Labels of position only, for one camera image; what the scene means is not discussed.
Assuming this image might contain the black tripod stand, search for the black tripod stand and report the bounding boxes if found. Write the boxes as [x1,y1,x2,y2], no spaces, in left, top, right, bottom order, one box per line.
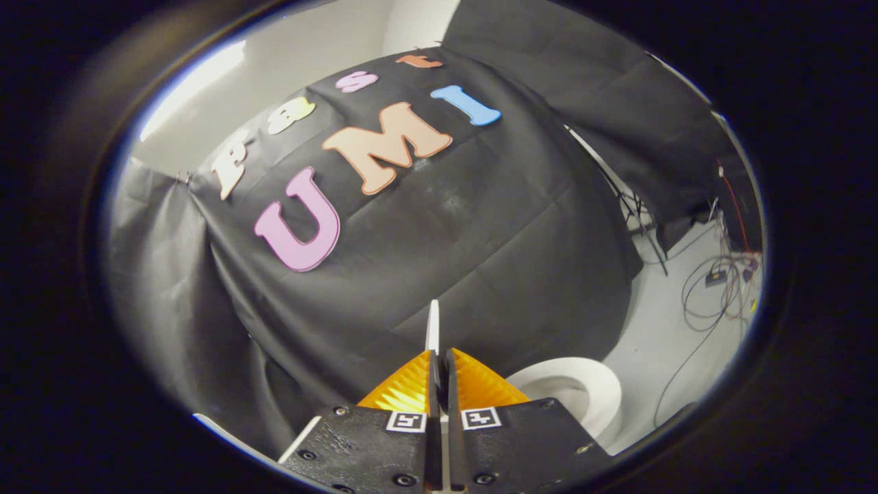
[566,127,669,277]

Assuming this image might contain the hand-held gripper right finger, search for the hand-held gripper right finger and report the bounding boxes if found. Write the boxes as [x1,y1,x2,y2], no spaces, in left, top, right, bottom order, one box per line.
[446,348,615,494]

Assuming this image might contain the white toilet bowl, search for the white toilet bowl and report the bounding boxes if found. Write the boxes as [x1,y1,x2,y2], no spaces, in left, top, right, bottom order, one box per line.
[506,357,624,451]

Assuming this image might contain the plain black side cloth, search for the plain black side cloth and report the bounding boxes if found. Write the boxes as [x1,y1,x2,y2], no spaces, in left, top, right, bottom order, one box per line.
[439,0,762,255]
[106,156,275,440]

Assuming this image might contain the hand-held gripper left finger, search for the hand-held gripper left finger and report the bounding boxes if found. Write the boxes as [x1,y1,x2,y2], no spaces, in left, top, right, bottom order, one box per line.
[280,350,444,494]

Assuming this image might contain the tangled floor cables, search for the tangled floor cables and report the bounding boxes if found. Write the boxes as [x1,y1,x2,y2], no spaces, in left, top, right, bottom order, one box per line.
[652,206,763,427]

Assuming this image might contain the black backdrop cloth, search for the black backdrop cloth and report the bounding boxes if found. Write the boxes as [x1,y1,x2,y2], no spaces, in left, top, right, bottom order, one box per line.
[189,47,644,460]

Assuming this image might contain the red wire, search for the red wire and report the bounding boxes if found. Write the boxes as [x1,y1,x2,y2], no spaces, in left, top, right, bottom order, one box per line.
[717,161,753,255]

